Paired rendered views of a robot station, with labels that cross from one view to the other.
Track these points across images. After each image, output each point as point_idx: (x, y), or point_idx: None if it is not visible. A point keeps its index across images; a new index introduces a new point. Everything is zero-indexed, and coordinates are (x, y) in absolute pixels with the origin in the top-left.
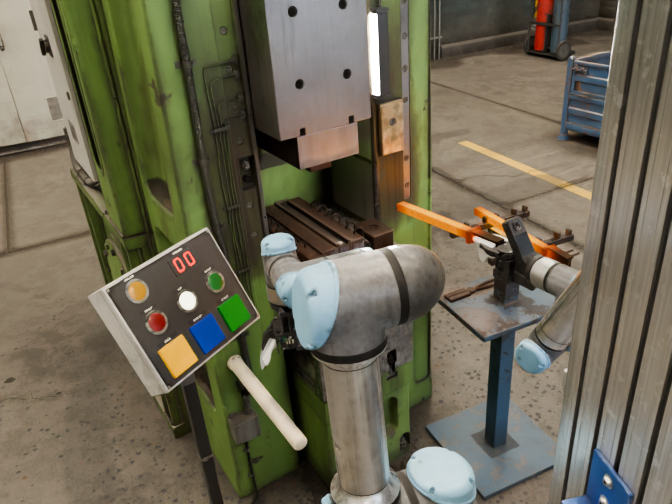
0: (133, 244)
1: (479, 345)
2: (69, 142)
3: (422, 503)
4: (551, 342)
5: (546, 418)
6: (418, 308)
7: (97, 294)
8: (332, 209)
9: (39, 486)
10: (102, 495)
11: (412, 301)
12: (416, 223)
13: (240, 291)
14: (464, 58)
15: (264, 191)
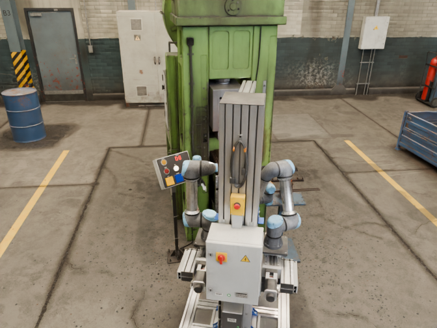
0: (173, 151)
1: None
2: (164, 115)
3: (202, 217)
4: None
5: (301, 248)
6: (203, 172)
7: (154, 160)
8: None
9: (130, 221)
10: (147, 228)
11: (201, 171)
12: (263, 165)
13: None
14: (380, 96)
15: (217, 144)
